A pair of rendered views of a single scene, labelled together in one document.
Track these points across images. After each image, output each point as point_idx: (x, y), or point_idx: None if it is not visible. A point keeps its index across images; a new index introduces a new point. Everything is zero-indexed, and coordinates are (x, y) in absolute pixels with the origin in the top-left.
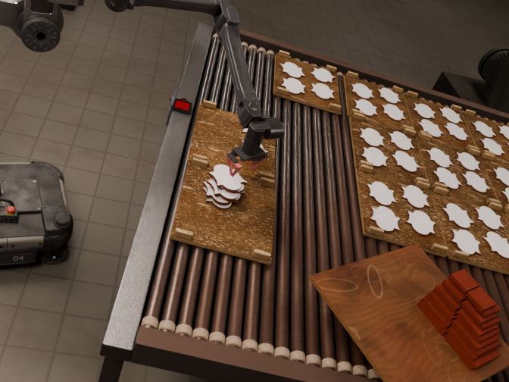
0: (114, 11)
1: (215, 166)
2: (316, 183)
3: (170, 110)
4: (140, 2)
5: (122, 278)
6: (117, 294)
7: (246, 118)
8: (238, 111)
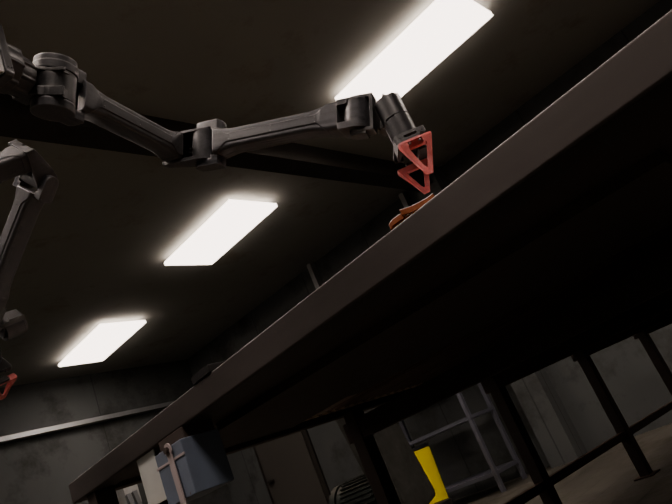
0: (64, 107)
1: (390, 221)
2: None
3: (184, 452)
4: (93, 100)
5: (609, 58)
6: (660, 18)
7: (364, 111)
8: (344, 122)
